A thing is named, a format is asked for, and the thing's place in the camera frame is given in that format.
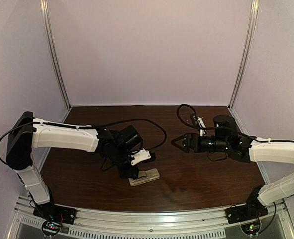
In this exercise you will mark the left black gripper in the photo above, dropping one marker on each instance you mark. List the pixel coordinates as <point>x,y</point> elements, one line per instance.
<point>128,171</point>

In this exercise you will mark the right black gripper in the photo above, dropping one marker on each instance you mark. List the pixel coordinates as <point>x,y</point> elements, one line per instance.
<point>193,142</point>

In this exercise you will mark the grey remote control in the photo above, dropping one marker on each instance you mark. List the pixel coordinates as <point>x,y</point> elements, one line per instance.
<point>145,177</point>

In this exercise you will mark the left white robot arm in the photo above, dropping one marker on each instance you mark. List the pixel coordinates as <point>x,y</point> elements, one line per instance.
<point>30,132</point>

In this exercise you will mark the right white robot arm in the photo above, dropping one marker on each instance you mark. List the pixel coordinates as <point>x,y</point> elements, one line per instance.
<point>242,148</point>

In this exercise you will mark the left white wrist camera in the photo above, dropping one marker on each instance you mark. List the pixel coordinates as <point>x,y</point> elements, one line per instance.
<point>140,156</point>

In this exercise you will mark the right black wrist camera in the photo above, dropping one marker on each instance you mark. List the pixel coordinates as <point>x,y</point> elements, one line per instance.
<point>198,121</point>

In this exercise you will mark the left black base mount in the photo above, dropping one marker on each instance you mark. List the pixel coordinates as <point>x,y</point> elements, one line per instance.
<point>55,216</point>

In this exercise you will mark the front aluminium rail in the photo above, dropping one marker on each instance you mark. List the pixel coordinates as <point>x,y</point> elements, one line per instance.
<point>194,224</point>

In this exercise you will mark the right aluminium frame post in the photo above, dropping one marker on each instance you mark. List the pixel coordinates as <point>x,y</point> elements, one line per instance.
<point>253,16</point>

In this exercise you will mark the aluminium frame post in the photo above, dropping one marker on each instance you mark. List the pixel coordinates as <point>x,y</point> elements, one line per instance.
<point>53,53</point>
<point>253,16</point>

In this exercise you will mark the left aluminium frame post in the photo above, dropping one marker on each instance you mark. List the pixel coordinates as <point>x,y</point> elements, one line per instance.
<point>53,53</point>

